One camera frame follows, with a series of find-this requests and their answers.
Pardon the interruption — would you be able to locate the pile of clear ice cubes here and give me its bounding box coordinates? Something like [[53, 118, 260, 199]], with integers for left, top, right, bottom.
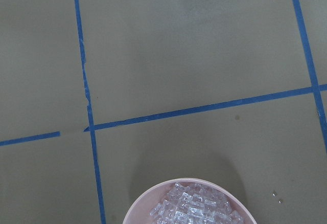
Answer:
[[149, 182, 245, 224]]

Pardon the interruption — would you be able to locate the pink plastic bowl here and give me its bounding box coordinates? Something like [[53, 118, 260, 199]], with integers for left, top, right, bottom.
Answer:
[[123, 178, 256, 224]]

